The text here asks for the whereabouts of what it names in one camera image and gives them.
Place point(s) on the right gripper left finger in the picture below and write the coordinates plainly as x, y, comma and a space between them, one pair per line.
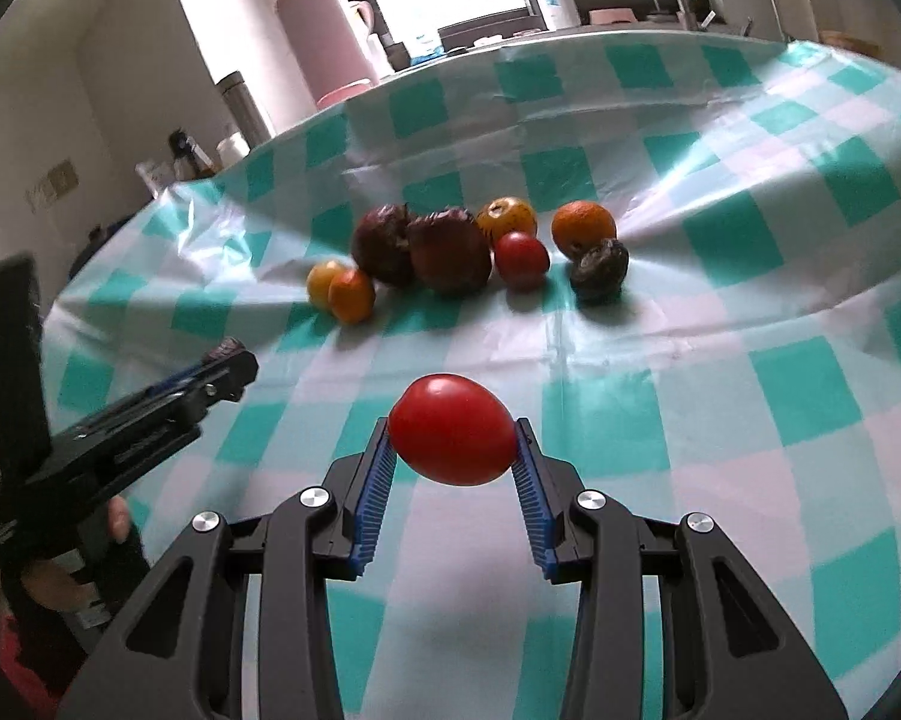
175, 650

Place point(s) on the steel thermos flask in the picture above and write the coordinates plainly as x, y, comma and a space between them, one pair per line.
243, 107

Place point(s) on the large red tomato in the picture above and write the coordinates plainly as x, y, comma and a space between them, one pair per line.
521, 260

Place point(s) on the small dark dried fruit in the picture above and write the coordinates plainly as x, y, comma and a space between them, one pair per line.
223, 351

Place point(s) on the dark red shrivelled apple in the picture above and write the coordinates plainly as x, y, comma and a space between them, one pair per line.
449, 252

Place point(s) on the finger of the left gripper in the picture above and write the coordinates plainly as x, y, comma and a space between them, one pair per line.
189, 394

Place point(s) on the orange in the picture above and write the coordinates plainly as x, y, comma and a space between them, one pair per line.
578, 226

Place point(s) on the dark wrinkled passion fruit back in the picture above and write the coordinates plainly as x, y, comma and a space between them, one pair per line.
598, 275

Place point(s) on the small orange mandarin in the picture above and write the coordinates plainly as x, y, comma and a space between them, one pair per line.
352, 296

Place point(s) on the white plastic cup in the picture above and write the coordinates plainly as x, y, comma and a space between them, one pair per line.
232, 149

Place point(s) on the pink thermos jug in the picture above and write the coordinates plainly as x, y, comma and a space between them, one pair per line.
330, 43

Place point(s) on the dark red wrinkled apple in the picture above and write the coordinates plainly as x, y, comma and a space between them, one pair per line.
381, 245

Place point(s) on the dark glass bottle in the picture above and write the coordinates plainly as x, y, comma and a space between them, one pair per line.
189, 163

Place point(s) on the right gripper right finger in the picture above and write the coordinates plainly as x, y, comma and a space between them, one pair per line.
729, 649

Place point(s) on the small yellow fruit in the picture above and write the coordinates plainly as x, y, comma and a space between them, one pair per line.
319, 279

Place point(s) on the teal checkered tablecloth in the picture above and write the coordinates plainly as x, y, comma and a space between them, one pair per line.
750, 369

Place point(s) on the yellow striped round fruit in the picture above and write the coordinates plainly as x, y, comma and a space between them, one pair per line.
505, 215

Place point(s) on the left hand black glove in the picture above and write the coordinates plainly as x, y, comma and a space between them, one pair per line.
64, 602

